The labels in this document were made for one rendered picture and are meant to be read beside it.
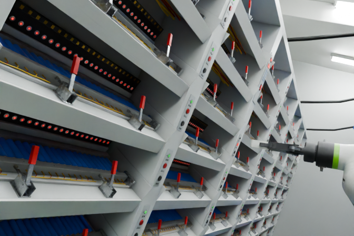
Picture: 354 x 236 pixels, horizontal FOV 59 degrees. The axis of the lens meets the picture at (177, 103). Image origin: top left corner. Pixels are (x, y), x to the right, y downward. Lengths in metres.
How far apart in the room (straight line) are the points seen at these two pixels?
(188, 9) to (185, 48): 0.19
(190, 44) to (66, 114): 0.54
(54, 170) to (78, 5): 0.37
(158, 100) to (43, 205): 0.50
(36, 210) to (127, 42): 0.39
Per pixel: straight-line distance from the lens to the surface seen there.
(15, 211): 0.68
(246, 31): 1.35
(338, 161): 1.24
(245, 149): 2.34
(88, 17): 0.62
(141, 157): 1.01
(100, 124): 0.72
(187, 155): 1.17
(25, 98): 0.57
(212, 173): 1.65
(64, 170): 0.79
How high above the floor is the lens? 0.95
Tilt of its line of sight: 6 degrees up
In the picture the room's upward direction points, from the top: 23 degrees clockwise
